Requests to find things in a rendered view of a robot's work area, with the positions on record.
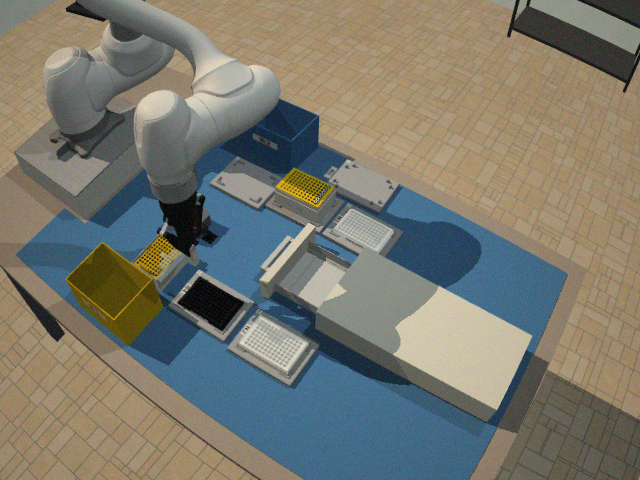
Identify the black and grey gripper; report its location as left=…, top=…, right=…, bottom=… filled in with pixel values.
left=157, top=191, right=205, bottom=267

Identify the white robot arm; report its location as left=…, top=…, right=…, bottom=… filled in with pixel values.
left=42, top=0, right=281, bottom=204

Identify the yellow open-top bin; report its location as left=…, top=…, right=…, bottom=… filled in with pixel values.
left=65, top=242, right=163, bottom=346

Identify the blue bench mat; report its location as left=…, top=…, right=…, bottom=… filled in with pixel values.
left=16, top=135, right=568, bottom=480

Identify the blue open-top bin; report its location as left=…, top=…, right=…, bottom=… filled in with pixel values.
left=241, top=98, right=319, bottom=172

